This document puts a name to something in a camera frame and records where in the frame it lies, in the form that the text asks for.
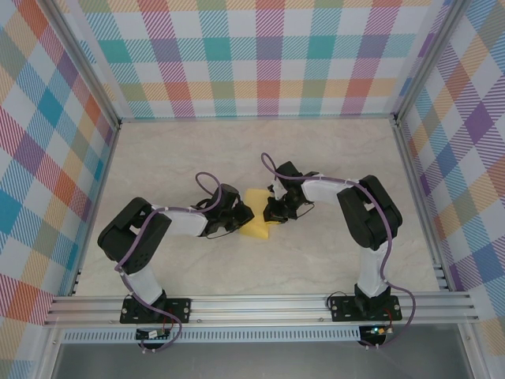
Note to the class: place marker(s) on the yellow cloth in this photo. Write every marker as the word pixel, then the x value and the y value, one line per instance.
pixel 256 233

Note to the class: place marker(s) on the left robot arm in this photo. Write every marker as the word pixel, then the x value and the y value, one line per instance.
pixel 134 233

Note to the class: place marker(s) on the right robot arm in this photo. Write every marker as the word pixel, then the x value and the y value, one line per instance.
pixel 371 221

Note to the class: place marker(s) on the grey metal panel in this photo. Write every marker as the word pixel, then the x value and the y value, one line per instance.
pixel 256 361

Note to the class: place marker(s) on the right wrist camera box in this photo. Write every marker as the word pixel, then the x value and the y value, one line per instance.
pixel 278 191

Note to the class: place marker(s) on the aluminium frame crossbar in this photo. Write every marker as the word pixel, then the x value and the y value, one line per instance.
pixel 256 117

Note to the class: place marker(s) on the long aluminium base rail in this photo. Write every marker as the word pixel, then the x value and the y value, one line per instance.
pixel 256 310

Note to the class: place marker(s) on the aluminium table side rail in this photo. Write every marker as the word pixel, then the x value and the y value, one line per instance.
pixel 418 197
pixel 102 185

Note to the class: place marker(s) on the aluminium frame post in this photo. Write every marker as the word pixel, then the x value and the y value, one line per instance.
pixel 84 67
pixel 430 59

